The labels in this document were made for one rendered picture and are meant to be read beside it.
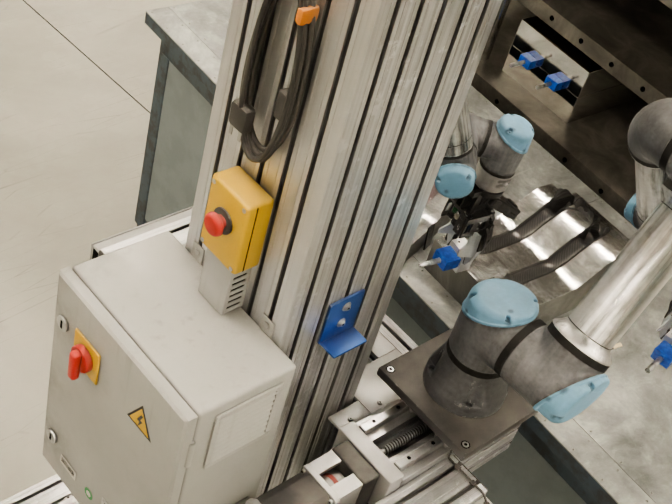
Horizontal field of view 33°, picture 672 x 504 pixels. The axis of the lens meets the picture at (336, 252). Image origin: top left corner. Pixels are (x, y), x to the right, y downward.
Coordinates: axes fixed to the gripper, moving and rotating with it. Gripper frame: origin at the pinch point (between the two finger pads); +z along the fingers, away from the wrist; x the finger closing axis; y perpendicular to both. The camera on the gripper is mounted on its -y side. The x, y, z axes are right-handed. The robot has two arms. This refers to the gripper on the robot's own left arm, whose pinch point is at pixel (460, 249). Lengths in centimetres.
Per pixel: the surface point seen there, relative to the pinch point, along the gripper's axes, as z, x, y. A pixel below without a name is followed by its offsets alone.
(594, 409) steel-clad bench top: 12.2, 39.8, -13.4
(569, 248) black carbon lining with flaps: 2.4, 5.5, -30.0
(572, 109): 10, -44, -79
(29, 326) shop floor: 101, -84, 52
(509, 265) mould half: 5.2, 3.8, -14.1
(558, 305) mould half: 8.2, 15.5, -21.2
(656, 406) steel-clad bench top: 11, 45, -28
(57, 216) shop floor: 102, -124, 27
